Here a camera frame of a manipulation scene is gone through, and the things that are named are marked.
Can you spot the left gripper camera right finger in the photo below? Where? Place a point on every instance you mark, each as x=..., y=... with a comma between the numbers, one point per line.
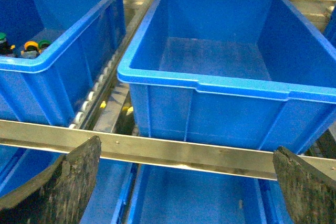
x=309, y=193

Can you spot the metal divider rail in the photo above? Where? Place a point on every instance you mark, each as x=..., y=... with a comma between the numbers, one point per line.
x=114, y=94

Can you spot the yellow button tilted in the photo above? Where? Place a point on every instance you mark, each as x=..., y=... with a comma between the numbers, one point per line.
x=31, y=50

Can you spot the metal shelf front rail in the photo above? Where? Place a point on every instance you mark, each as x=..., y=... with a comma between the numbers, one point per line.
x=143, y=150

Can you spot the green button middle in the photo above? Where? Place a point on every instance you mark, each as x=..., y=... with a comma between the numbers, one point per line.
x=43, y=45

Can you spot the lower shelf blue bin left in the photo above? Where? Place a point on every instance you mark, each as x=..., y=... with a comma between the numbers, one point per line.
x=18, y=165

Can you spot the white roller track centre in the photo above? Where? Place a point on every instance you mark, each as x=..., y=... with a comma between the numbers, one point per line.
x=95, y=97

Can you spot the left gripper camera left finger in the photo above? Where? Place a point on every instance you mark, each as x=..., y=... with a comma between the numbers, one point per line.
x=58, y=194

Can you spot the blue bin far right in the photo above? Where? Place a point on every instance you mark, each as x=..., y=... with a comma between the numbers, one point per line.
x=329, y=31

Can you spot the empty blue target bin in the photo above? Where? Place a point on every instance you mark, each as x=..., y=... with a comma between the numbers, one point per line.
x=251, y=74

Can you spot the green button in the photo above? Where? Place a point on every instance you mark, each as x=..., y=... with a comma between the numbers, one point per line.
x=6, y=50
x=43, y=45

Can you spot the blue bin with buttons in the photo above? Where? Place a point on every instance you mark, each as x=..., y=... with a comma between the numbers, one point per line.
x=51, y=88

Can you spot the green button far left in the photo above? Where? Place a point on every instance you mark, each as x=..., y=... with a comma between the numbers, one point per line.
x=6, y=50

